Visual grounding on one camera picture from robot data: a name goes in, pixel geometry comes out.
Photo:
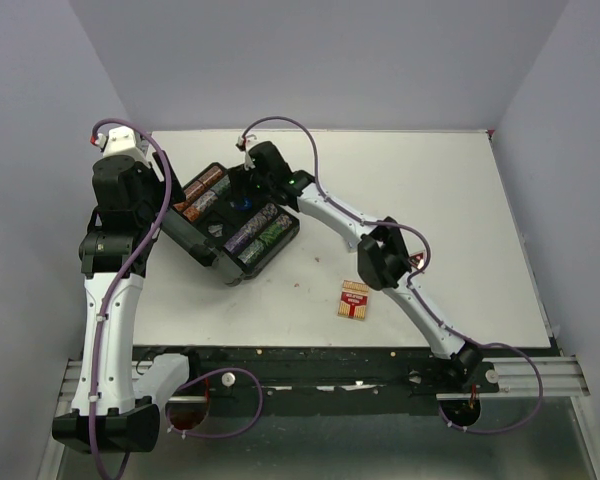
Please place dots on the aluminium frame rail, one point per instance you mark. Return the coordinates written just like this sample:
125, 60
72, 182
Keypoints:
560, 377

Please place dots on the red playing card deck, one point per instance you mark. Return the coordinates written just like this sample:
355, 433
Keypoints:
353, 300

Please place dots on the blue green poker chip stack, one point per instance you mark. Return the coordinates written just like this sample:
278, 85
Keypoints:
221, 186

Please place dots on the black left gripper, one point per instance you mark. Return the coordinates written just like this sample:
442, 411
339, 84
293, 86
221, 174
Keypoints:
176, 191

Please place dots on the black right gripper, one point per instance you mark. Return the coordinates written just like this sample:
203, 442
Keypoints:
239, 178

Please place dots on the black mounting rail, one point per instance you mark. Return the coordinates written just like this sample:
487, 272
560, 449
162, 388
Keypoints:
306, 382

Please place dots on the purple chip row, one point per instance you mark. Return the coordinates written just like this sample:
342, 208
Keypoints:
251, 228

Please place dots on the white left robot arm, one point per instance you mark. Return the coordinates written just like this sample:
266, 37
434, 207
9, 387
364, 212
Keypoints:
111, 410

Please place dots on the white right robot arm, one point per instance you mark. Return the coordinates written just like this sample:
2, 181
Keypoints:
383, 261

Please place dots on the black poker chip case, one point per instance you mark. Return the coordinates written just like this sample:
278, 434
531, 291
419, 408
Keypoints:
208, 251

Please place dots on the brown white poker chip stack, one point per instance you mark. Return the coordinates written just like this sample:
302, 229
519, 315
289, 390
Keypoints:
200, 205

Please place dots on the red triangular plaque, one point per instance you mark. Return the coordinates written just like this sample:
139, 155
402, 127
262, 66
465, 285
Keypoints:
417, 260

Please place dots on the green blue chip row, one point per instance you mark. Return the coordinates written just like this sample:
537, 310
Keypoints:
266, 239

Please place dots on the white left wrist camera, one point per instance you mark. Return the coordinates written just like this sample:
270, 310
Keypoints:
124, 141

